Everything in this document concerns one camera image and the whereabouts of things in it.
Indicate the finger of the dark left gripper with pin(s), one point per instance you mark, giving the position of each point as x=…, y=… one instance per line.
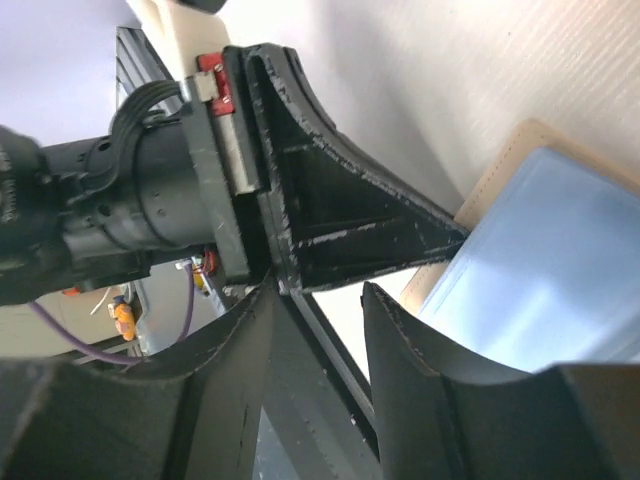
x=332, y=215

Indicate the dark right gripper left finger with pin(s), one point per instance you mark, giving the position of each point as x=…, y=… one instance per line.
x=189, y=412

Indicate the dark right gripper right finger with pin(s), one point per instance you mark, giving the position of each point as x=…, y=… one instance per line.
x=445, y=412

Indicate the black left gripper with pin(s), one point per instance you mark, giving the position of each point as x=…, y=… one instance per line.
x=105, y=210

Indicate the beige card holder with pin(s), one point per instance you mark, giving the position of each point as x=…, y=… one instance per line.
x=550, y=271

